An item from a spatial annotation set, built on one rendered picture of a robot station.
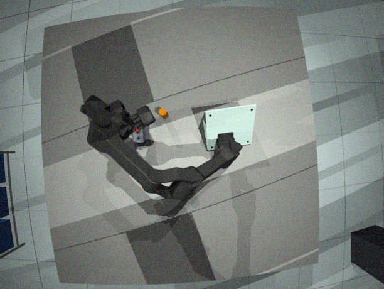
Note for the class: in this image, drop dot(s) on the orange cylinder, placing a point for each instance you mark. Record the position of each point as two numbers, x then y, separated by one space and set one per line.
163 113

